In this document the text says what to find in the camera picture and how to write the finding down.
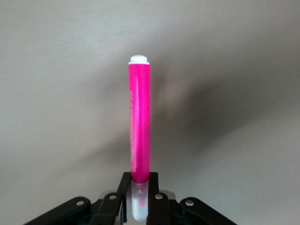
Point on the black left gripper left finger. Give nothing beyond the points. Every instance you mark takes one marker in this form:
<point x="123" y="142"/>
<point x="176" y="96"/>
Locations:
<point x="110" y="208"/>

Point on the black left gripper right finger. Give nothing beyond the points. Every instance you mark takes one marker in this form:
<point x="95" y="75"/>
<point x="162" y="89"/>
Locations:
<point x="159" y="208"/>

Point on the pink marker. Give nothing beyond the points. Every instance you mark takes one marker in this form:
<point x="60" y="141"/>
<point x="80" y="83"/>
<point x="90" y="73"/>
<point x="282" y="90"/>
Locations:
<point x="140" y="122"/>

